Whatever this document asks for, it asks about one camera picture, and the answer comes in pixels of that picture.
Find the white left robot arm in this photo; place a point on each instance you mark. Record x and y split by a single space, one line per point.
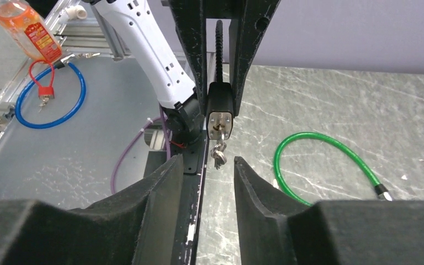
136 25

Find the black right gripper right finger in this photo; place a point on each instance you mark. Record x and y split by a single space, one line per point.
276 229

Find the orange drink bottle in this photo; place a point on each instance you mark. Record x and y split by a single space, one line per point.
29 31

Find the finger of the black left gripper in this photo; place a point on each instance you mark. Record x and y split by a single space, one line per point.
247 28
190 20

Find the red cable padlock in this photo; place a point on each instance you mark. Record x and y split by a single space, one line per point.
45 92

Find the blue cable lock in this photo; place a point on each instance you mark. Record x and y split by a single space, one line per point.
64 118

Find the green cable lock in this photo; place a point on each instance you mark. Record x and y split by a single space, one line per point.
310 166

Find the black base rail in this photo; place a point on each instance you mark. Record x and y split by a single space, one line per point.
190 175

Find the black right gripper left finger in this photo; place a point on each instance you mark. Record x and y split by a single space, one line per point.
137 225

